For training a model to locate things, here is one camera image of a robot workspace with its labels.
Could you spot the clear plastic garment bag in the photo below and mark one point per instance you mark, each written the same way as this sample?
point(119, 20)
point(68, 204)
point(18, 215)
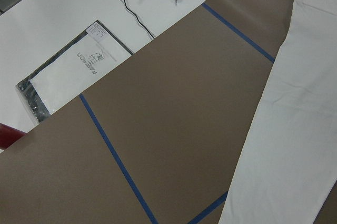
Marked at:
point(79, 64)

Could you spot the red cylinder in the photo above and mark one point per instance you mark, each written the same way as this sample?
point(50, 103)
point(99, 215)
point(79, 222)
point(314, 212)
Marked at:
point(9, 135)

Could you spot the white printed t-shirt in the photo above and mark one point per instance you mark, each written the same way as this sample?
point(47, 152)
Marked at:
point(286, 172)

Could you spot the brown paper table cover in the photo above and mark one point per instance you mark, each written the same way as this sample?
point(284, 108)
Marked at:
point(157, 140)

